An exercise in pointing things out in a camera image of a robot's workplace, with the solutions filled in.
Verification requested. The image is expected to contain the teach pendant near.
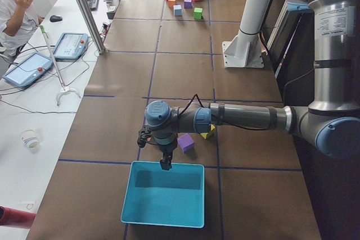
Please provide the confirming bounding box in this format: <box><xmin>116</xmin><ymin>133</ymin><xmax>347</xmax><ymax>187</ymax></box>
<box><xmin>2</xmin><ymin>52</ymin><xmax>53</xmax><ymax>88</ymax></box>

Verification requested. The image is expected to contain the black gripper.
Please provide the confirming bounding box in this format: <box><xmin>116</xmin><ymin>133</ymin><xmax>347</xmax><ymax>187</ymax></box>
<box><xmin>137</xmin><ymin>125</ymin><xmax>178</xmax><ymax>170</ymax></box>

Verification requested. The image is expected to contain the purple foam block near blue bin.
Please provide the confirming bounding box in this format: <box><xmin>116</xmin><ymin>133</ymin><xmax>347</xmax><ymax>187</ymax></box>
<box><xmin>178</xmin><ymin>133</ymin><xmax>195</xmax><ymax>152</ymax></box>

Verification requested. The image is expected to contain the white camera post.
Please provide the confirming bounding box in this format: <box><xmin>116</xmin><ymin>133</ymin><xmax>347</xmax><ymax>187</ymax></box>
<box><xmin>222</xmin><ymin>0</ymin><xmax>270</xmax><ymax>68</ymax></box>

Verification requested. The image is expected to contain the aluminium frame post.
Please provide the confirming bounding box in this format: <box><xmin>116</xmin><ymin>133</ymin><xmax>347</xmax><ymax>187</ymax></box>
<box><xmin>76</xmin><ymin>0</ymin><xmax>106</xmax><ymax>55</ymax></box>

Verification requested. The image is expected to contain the green foam block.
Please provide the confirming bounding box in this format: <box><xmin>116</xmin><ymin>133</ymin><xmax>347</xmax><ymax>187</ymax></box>
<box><xmin>193</xmin><ymin>7</ymin><xmax>203</xmax><ymax>20</ymax></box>

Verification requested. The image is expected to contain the yellow foam block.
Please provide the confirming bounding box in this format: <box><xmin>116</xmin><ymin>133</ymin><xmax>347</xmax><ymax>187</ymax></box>
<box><xmin>200</xmin><ymin>124</ymin><xmax>215</xmax><ymax>139</ymax></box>

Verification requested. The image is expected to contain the teach pendant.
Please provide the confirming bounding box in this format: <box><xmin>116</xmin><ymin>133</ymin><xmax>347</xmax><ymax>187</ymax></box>
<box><xmin>2</xmin><ymin>52</ymin><xmax>53</xmax><ymax>88</ymax></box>
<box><xmin>53</xmin><ymin>33</ymin><xmax>89</xmax><ymax>62</ymax></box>

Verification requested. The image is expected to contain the teach pendant far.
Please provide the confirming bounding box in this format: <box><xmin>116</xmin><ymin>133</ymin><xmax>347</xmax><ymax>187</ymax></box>
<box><xmin>53</xmin><ymin>33</ymin><xmax>89</xmax><ymax>62</ymax></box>

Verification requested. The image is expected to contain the purple foam block near red bin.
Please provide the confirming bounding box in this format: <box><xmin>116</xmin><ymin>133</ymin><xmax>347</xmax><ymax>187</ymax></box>
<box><xmin>183</xmin><ymin>0</ymin><xmax>192</xmax><ymax>9</ymax></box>

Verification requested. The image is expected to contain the white paper cup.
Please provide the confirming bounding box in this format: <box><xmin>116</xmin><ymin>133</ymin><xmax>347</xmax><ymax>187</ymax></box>
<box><xmin>20</xmin><ymin>129</ymin><xmax>39</xmax><ymax>149</ymax></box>

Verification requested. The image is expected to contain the light blue foam block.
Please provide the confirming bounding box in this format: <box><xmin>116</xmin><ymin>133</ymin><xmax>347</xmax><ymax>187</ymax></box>
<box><xmin>173</xmin><ymin>4</ymin><xmax>182</xmax><ymax>16</ymax></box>

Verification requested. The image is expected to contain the red fire extinguisher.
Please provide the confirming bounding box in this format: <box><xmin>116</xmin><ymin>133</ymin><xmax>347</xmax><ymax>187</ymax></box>
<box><xmin>1</xmin><ymin>206</ymin><xmax>36</xmax><ymax>229</ymax></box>

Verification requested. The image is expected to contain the person in white shirt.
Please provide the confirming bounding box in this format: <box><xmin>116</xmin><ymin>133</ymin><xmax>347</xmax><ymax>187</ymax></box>
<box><xmin>1</xmin><ymin>0</ymin><xmax>43</xmax><ymax>57</ymax></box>

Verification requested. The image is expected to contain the orange foam block near red bin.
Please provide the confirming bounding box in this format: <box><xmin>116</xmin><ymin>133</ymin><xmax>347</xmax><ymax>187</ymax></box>
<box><xmin>167</xmin><ymin>0</ymin><xmax>177</xmax><ymax>8</ymax></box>

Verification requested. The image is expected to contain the blue plastic bin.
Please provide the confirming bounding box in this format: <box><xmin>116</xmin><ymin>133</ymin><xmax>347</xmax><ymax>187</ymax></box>
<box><xmin>120</xmin><ymin>161</ymin><xmax>205</xmax><ymax>228</ymax></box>

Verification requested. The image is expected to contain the black computer mouse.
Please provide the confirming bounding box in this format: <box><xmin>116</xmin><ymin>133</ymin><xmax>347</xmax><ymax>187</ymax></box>
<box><xmin>49</xmin><ymin>15</ymin><xmax>62</xmax><ymax>22</ymax></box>

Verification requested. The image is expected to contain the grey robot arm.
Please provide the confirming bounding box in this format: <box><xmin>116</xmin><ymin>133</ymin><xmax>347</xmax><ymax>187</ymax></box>
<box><xmin>137</xmin><ymin>0</ymin><xmax>359</xmax><ymax>170</ymax></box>

